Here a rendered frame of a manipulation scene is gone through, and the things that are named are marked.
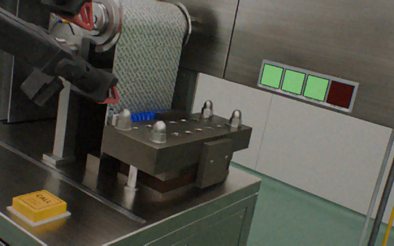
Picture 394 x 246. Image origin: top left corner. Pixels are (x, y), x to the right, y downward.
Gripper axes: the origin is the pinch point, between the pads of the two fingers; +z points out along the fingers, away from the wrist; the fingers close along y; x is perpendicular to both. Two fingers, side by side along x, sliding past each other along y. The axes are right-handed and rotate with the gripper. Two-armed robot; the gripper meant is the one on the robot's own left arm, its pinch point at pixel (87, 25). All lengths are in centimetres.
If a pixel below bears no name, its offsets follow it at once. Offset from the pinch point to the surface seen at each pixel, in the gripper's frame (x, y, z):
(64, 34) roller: -0.5, -12.4, 6.3
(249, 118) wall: 112, -84, 261
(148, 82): 1.5, 6.0, 20.8
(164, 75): 6.7, 6.2, 24.1
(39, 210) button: -37.8, 18.2, 2.3
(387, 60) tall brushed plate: 27, 56, 23
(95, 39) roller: -0.1, -0.6, 4.6
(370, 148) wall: 119, 16, 251
